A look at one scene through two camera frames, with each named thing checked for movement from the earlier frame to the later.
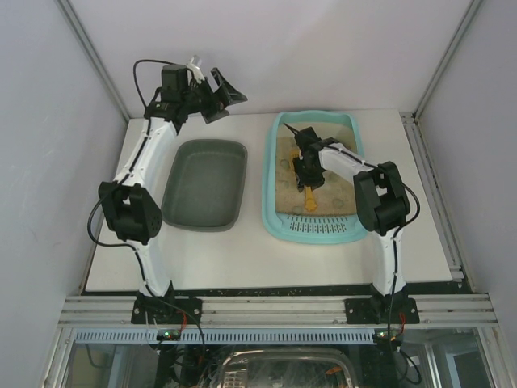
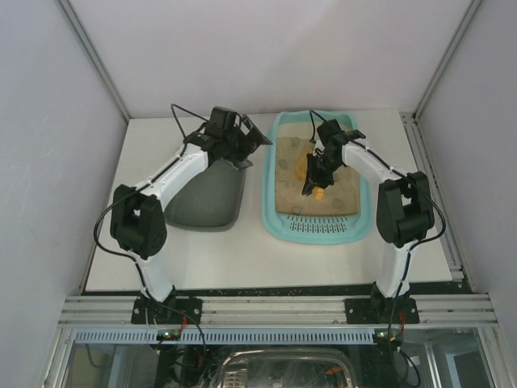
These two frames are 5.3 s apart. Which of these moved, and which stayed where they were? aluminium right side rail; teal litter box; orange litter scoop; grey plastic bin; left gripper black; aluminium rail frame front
Moved: left gripper black; orange litter scoop
Stayed: teal litter box; aluminium rail frame front; aluminium right side rail; grey plastic bin
